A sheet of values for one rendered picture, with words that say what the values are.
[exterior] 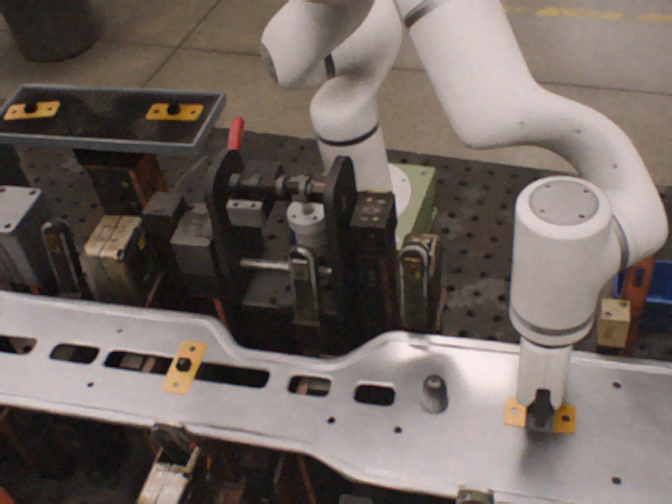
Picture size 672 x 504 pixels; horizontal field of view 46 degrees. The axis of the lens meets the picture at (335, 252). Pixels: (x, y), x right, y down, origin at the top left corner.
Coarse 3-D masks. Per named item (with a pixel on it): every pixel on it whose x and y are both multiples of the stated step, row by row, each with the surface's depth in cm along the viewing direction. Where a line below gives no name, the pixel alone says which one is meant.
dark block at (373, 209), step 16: (368, 192) 109; (368, 208) 107; (384, 208) 107; (352, 224) 105; (368, 224) 105; (384, 224) 105; (352, 240) 107; (368, 240) 107; (384, 240) 106; (368, 256) 109; (384, 256) 108; (368, 272) 112; (384, 272) 111; (368, 288) 114; (384, 288) 114; (368, 304) 117; (384, 304) 116; (368, 320) 120; (384, 320) 119; (384, 400) 134
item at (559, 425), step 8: (512, 400) 97; (504, 408) 96; (512, 408) 96; (520, 408) 96; (560, 408) 95; (568, 408) 95; (504, 416) 95; (512, 416) 95; (520, 416) 95; (560, 416) 94; (568, 416) 94; (512, 424) 94; (520, 424) 94; (560, 424) 94; (568, 424) 93; (568, 432) 93
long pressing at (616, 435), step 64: (0, 320) 117; (64, 320) 116; (128, 320) 114; (192, 320) 112; (0, 384) 109; (64, 384) 107; (128, 384) 106; (192, 384) 105; (384, 384) 101; (448, 384) 100; (512, 384) 99; (576, 384) 97; (640, 384) 96; (320, 448) 96; (384, 448) 94; (448, 448) 93; (512, 448) 92; (576, 448) 91; (640, 448) 90
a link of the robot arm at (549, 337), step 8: (512, 312) 80; (512, 320) 81; (520, 320) 79; (592, 320) 79; (520, 328) 80; (528, 328) 79; (536, 328) 78; (576, 328) 77; (584, 328) 78; (528, 336) 79; (536, 336) 79; (544, 336) 78; (552, 336) 78; (560, 336) 78; (568, 336) 78; (576, 336) 78; (552, 344) 79; (560, 344) 79
